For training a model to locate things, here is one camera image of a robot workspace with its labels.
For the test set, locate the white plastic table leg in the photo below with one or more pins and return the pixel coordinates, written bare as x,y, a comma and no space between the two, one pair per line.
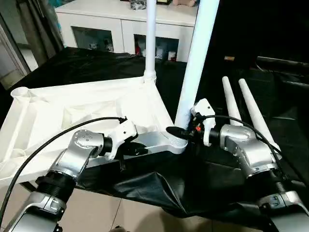
255,111
150,38
198,63
231,101

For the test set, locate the grey curtain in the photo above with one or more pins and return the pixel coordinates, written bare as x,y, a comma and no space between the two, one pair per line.
41,24

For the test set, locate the red bottle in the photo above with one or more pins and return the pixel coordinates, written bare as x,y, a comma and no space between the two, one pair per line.
142,48

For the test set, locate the black mat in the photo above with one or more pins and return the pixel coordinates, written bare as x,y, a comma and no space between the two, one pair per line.
193,183

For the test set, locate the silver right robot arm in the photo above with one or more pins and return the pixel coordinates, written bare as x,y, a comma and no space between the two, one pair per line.
251,154

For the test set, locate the white cabinet with glass doors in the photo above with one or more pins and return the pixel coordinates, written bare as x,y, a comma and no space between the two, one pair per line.
111,14

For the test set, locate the dark metal rail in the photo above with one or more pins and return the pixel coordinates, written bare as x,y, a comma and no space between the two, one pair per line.
282,60

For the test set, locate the small clear glass jar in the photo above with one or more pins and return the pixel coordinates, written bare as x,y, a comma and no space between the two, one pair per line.
138,4

